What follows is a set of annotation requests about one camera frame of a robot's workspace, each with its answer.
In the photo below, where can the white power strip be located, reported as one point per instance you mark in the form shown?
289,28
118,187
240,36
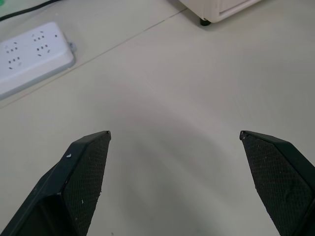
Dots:
32,56

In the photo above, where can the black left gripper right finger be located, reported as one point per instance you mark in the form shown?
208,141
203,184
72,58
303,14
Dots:
283,186

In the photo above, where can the white appliance with black foot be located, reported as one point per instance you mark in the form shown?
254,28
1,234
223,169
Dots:
221,8

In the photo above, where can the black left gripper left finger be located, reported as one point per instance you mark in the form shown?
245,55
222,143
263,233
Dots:
73,186

